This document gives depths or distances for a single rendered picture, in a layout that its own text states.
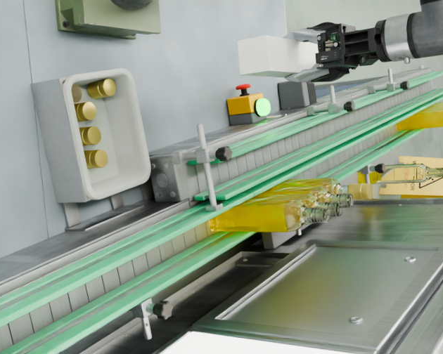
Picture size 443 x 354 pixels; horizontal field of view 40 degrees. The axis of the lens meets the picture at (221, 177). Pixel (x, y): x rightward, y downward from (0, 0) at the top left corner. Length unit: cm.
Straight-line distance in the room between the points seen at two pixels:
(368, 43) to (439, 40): 12
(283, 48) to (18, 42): 47
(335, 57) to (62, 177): 53
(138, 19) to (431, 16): 56
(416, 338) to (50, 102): 71
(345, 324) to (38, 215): 56
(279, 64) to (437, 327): 51
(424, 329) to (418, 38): 45
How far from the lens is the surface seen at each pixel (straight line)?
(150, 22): 129
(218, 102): 158
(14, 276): 97
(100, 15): 120
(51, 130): 114
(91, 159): 116
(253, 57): 111
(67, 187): 114
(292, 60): 117
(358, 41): 107
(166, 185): 123
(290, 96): 182
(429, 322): 103
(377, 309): 108
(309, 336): 99
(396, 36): 106
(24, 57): 116
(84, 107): 115
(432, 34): 105
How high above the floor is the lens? 165
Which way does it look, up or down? 35 degrees down
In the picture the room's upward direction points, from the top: 87 degrees clockwise
